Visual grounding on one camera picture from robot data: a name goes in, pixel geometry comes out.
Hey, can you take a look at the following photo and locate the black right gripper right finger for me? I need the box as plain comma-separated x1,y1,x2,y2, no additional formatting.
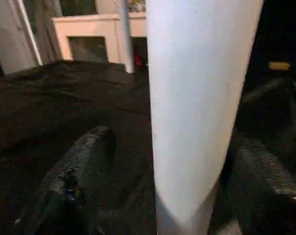
211,133,296,235

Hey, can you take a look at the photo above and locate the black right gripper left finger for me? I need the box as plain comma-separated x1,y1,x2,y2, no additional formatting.
14,125,116,235

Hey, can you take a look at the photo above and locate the black mat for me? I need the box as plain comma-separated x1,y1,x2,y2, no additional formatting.
0,59,296,235

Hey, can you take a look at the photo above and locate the black cabinet with gold label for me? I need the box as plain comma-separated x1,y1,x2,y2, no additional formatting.
245,0,296,81

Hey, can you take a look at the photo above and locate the grey brown curtain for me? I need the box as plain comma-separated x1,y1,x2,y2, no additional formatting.
23,0,64,65

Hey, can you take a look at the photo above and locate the white sideboard cabinet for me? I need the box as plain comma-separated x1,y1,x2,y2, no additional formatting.
52,11,150,67

